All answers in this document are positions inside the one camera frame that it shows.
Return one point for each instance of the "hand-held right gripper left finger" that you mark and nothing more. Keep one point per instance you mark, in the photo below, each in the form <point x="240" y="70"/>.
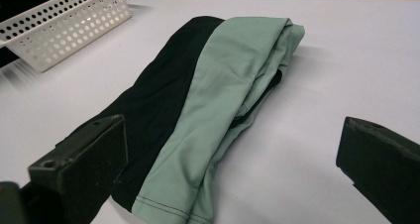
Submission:
<point x="82" y="164"/>

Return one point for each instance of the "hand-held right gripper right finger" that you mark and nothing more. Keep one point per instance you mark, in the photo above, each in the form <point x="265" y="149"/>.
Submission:
<point x="383" y="164"/>

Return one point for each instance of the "white perforated plastic basket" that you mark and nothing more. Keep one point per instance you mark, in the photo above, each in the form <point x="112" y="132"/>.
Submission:
<point x="66" y="35"/>

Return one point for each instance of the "green and black garment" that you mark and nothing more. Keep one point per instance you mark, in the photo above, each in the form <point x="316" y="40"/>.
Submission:
<point x="224" y="85"/>

